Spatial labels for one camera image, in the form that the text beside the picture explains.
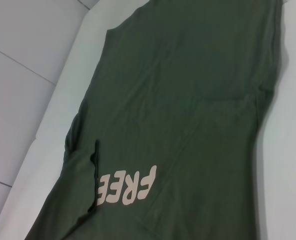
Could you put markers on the dark green FREE t-shirt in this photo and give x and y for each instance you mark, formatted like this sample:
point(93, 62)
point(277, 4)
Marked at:
point(175, 87)

